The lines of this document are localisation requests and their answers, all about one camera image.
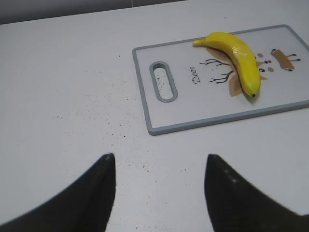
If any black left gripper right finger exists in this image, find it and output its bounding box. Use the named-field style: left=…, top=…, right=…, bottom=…
left=204, top=154, right=309, bottom=232

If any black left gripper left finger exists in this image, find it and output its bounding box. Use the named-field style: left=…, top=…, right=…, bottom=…
left=0, top=153, right=116, bottom=232

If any yellow plastic banana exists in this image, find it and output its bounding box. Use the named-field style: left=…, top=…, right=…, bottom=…
left=193, top=32, right=261, bottom=97

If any white grey-rimmed cutting board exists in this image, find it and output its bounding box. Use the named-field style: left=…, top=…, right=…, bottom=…
left=132, top=25, right=309, bottom=135

